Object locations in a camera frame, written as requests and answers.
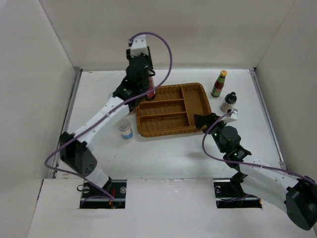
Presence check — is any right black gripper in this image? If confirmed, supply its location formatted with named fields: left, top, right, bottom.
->
left=193, top=113, right=228, bottom=153

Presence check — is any tall red-label glass bottle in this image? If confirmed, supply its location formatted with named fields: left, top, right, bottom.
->
left=145, top=76, right=156, bottom=101

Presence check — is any silver-cap blue-label jar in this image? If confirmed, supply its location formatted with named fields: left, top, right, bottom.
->
left=117, top=119, right=133, bottom=142

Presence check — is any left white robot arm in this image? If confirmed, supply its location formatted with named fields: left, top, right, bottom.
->
left=59, top=46, right=155, bottom=198

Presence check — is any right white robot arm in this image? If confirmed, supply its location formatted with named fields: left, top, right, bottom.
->
left=194, top=111, right=317, bottom=231

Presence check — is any black-cap pepper shaker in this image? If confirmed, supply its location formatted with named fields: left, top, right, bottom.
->
left=220, top=92, right=237, bottom=113

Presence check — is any brown wicker divided tray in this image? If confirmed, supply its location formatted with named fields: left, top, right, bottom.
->
left=136, top=82, right=211, bottom=137

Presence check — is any green-label red sauce bottle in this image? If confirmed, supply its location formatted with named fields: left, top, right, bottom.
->
left=211, top=70, right=227, bottom=98

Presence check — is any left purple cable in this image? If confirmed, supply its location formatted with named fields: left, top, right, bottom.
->
left=44, top=31, right=173, bottom=206

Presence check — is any purple cable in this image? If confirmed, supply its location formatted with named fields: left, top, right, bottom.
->
left=202, top=111, right=317, bottom=185
left=44, top=31, right=173, bottom=206

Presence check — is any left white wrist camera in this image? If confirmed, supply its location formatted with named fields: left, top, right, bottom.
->
left=129, top=35, right=149, bottom=58

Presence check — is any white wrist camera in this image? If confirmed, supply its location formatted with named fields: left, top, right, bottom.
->
left=129, top=35, right=149, bottom=58
left=222, top=108, right=238, bottom=123

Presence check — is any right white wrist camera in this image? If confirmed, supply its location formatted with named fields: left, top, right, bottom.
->
left=222, top=108, right=238, bottom=123

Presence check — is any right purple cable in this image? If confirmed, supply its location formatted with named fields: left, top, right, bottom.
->
left=202, top=111, right=317, bottom=185

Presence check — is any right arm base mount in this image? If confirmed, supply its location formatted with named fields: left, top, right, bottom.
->
left=213, top=172, right=262, bottom=209

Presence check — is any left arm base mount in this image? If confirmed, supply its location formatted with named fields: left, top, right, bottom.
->
left=77, top=180, right=127, bottom=209

